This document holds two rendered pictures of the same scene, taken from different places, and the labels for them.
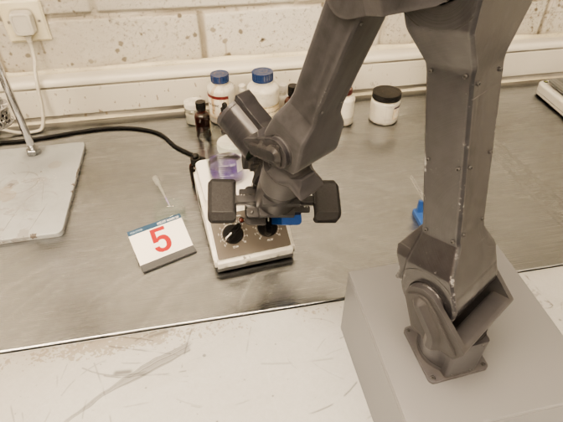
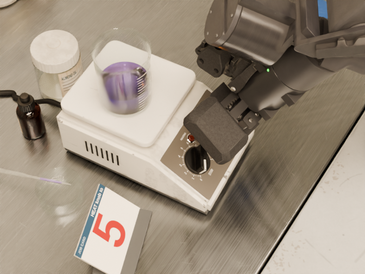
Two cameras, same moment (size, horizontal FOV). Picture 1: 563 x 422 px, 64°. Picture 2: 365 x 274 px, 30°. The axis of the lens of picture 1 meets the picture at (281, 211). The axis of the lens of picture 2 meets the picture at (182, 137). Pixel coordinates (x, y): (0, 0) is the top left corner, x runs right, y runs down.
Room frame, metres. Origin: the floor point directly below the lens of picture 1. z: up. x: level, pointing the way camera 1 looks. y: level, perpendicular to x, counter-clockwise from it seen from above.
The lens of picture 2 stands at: (0.23, 0.40, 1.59)
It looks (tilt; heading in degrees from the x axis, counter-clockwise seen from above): 54 degrees down; 313
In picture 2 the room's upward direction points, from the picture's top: 1 degrees clockwise
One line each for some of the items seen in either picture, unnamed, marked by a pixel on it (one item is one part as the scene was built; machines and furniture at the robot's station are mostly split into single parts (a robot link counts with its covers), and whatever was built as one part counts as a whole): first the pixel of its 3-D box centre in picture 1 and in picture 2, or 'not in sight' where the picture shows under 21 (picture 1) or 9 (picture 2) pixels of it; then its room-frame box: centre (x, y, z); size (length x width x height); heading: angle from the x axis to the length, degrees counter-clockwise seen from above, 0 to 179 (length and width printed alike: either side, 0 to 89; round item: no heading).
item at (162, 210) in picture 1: (169, 211); (60, 191); (0.62, 0.20, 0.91); 0.06 x 0.06 x 0.02
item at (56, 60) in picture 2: not in sight; (58, 68); (0.74, 0.09, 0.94); 0.06 x 0.06 x 0.08
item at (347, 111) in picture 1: (343, 105); not in sight; (0.96, -0.15, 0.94); 0.05 x 0.05 x 0.09
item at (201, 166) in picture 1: (235, 176); (129, 91); (0.62, 0.08, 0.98); 0.12 x 0.12 x 0.01; 17
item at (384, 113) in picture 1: (384, 105); not in sight; (0.97, -0.24, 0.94); 0.07 x 0.07 x 0.07
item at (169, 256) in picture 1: (162, 242); (114, 232); (0.53, 0.19, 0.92); 0.09 x 0.06 x 0.04; 122
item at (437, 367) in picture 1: (448, 331); not in sight; (0.27, -0.17, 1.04); 0.07 x 0.07 x 0.06; 14
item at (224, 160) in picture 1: (223, 157); (121, 77); (0.61, 0.09, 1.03); 0.07 x 0.06 x 0.08; 101
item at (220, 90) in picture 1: (221, 96); not in sight; (0.97, 0.14, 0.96); 0.06 x 0.06 x 0.11
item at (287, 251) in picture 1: (240, 205); (150, 122); (0.60, 0.07, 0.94); 0.22 x 0.13 x 0.08; 17
